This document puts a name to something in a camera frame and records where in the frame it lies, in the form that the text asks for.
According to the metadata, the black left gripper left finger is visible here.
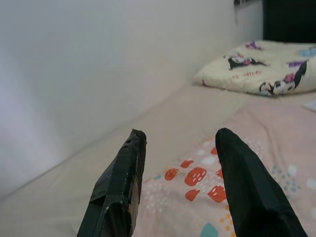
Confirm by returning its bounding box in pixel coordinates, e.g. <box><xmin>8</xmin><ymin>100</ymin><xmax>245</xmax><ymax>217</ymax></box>
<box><xmin>76</xmin><ymin>128</ymin><xmax>148</xmax><ymax>237</ymax></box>

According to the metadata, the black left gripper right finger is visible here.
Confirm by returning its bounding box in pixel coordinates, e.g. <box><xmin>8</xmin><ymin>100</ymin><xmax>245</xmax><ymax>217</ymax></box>
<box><xmin>215</xmin><ymin>127</ymin><xmax>308</xmax><ymax>237</ymax></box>

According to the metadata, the pink spotted pillow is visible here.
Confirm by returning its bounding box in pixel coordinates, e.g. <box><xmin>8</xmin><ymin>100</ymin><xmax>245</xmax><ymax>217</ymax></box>
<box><xmin>138</xmin><ymin>97</ymin><xmax>316</xmax><ymax>237</ymax></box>

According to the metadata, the white printed booklet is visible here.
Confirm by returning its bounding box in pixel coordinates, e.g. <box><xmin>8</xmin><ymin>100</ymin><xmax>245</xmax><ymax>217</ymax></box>
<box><xmin>301</xmin><ymin>98</ymin><xmax>316</xmax><ymax>112</ymax></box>

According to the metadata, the cream bed mattress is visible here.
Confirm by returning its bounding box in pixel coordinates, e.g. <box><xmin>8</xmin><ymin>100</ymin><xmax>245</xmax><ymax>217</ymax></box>
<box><xmin>0</xmin><ymin>85</ymin><xmax>316</xmax><ymax>237</ymax></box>

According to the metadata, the cream cartoon print quilt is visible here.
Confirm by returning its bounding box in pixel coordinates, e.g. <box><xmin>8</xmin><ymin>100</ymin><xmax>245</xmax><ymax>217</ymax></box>
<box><xmin>193</xmin><ymin>40</ymin><xmax>316</xmax><ymax>97</ymax></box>

